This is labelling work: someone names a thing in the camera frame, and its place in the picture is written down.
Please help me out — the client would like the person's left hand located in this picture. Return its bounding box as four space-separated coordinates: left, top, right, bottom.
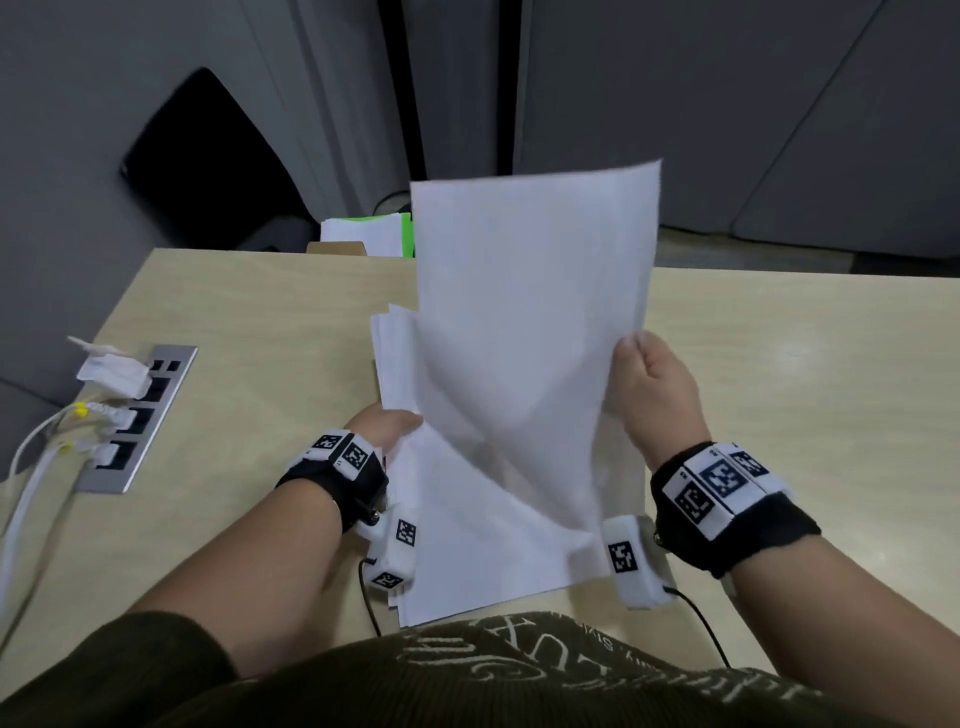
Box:
343 403 426 466

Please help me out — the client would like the person's right hand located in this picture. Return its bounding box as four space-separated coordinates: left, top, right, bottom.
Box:
605 329 714 474

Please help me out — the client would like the stack of white papers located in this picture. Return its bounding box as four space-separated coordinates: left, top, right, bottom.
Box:
369 303 613 630

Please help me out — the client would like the single white paper sheet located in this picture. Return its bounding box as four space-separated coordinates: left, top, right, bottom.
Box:
408 158 664 538

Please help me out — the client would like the person's left forearm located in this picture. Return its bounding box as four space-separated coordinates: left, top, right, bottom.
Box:
123 476 345 680

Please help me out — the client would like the person's right forearm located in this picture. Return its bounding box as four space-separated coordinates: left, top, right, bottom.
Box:
731 533 960 728

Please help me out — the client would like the light wooden desk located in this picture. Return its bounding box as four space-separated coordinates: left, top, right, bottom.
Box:
0 248 960 703

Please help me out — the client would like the silver desk socket panel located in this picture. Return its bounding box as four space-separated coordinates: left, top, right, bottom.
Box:
74 343 200 496

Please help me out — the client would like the black left wristband with markers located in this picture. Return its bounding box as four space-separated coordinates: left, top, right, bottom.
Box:
275 428 390 534

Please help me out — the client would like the black wristband with markers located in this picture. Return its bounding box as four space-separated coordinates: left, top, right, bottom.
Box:
275 428 390 534
649 440 823 580

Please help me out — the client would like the black right wristband with markers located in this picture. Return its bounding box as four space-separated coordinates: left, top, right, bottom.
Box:
649 440 823 580

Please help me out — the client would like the white and green paper pile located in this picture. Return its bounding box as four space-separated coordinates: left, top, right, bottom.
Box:
320 212 416 259

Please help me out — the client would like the dark green printed sweater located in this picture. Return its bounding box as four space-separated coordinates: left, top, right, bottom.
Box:
0 611 886 728

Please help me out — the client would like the white power adapter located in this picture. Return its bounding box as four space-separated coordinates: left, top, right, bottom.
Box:
67 335 155 400

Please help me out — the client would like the black chair back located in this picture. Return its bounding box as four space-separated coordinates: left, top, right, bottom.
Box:
119 67 316 253

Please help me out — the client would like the black stand with round base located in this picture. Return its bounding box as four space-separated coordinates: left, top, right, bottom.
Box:
494 0 524 175
374 0 429 219

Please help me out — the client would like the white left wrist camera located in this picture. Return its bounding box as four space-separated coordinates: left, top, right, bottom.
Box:
353 503 423 598

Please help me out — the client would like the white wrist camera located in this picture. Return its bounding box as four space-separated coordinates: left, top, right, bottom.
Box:
601 515 676 610
353 503 423 598

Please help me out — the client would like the black left camera cable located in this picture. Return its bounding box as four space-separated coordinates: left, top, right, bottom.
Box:
357 558 384 639

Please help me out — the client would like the black camera cable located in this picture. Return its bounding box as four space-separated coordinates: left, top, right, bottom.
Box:
663 587 733 670
357 558 384 639

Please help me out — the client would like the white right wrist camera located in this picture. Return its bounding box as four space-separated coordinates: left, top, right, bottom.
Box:
601 515 676 610

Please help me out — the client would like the black right camera cable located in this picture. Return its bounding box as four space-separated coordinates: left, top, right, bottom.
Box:
663 587 733 670

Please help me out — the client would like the white plug with cable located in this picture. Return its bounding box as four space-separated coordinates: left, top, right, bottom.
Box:
11 401 140 481
0 442 118 624

